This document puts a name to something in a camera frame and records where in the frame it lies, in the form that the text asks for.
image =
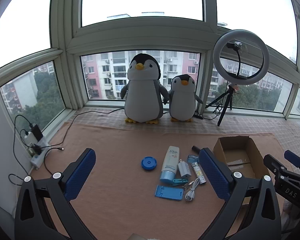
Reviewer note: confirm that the black power bank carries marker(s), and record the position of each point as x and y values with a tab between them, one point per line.
36	131

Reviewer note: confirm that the white power adapter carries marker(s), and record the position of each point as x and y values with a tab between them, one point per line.
184	170

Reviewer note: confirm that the black tripod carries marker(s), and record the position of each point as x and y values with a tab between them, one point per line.
225	105

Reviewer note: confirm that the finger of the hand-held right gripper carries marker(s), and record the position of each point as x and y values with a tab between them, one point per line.
273	163
293	158

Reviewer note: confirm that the patterned white tube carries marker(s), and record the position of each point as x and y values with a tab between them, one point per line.
199	175

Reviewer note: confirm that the blue round case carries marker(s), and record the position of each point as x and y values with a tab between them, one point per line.
148	163

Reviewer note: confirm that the checkered mat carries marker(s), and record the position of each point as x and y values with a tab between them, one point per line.
165	127

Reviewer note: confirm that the white window frame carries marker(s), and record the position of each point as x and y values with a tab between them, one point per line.
140	32

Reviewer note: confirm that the metal keyring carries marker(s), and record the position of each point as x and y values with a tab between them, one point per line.
186	185

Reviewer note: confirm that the large penguin plush toy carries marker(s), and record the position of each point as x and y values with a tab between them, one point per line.
142	92

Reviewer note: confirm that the blue phone stand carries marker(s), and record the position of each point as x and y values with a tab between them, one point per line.
168	192

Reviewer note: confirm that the cardboard box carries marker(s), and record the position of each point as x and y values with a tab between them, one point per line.
235	152

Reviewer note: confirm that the small black cylinder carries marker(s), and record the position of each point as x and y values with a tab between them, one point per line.
196	149

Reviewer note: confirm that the black gooseneck phone holder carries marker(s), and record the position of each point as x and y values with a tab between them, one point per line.
233	45

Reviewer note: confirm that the white power strip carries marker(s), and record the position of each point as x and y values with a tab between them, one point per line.
38	158

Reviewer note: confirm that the teal clothes peg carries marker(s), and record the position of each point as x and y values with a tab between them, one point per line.
178	182

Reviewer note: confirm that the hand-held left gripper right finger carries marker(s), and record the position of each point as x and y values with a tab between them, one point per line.
215	177

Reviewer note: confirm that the white sunscreen tube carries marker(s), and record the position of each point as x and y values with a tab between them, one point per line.
170	162

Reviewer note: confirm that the brown blanket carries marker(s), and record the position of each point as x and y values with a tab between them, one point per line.
115	205

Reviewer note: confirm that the small clear blue bottle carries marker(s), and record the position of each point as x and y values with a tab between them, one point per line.
192	158

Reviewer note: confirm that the small penguin plush toy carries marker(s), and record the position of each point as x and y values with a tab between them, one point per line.
182	100

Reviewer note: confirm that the white plug charger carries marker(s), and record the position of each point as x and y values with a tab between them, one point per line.
30	140

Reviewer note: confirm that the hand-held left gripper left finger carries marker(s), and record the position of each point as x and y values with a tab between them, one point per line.
80	175

